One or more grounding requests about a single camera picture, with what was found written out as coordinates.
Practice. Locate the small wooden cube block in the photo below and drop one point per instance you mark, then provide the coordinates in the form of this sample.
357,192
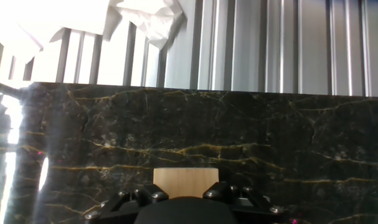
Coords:
185,180

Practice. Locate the crumpled white tissue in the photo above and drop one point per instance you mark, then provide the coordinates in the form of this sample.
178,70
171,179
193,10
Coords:
154,21

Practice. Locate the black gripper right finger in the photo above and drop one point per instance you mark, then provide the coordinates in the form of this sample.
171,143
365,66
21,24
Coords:
248,203

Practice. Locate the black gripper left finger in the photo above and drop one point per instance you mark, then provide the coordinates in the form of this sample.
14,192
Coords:
126,205

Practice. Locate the white paper sheet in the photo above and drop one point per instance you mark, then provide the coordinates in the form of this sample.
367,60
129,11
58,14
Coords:
45,18

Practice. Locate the black gold-veined marble mat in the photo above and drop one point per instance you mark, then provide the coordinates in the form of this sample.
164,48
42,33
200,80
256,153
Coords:
238,140

